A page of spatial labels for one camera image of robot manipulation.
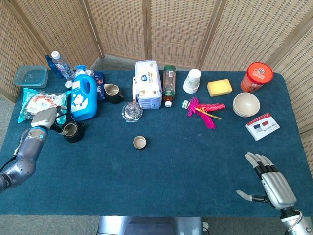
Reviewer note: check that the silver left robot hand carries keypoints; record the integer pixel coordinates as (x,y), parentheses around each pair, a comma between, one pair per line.
(45,116)

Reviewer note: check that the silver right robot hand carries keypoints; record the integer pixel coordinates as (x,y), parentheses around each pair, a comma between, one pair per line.
(277,186)

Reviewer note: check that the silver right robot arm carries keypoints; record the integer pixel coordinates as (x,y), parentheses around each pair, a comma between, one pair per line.
(294,222)

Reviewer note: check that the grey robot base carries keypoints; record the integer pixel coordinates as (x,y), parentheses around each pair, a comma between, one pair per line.
(146,226)

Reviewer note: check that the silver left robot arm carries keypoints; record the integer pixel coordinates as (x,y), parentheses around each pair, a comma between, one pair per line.
(27,154)

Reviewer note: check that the white green snack bag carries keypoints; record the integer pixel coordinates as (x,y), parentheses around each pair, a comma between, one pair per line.
(36,102)

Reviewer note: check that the small white bottle cap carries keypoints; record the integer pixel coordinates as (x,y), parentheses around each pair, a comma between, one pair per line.
(68,84)

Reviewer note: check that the blue detergent bottle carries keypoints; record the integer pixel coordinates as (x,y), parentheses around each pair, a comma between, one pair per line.
(83,102)

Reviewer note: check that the clear plastic food container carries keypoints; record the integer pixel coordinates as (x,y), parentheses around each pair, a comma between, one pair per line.
(30,77)

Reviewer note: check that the dark blue plastic bottle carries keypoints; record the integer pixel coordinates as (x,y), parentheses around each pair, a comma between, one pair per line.
(52,66)

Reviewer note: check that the clear water bottle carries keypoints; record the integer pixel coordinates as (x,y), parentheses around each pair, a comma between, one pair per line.
(62,66)

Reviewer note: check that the blue white plastic packet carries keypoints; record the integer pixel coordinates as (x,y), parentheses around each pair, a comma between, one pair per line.
(84,70)

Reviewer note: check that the white red card pack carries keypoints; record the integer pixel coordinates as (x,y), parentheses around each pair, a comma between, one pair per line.
(262,126)

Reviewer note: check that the dark blue printed box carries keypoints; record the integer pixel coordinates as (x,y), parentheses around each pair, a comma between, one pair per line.
(99,85)

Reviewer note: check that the black ceramic pitcher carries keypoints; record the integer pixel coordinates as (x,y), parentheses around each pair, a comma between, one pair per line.
(113,96)

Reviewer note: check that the beige bowl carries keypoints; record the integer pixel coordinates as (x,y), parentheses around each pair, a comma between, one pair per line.
(245,102)
(240,114)

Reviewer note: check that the colourful feather shuttlecock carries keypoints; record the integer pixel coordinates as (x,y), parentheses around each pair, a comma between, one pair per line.
(207,107)

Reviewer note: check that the blue carpet table cover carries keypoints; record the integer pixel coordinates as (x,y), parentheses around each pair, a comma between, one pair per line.
(171,171)

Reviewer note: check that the white tissue pack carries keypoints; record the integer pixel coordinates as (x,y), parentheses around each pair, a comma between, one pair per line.
(149,85)

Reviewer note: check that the orange lidded canister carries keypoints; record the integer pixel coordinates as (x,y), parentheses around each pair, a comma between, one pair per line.
(256,76)

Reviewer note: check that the yellow sponge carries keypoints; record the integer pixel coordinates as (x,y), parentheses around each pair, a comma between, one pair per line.
(219,87)

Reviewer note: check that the brown tea plastic bottle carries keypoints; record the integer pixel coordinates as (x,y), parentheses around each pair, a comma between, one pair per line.
(169,83)

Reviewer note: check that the white paper cup stack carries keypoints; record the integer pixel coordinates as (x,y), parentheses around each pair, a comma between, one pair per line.
(192,80)

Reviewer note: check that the wicker folding screen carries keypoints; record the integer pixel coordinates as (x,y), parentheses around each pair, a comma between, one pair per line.
(171,24)

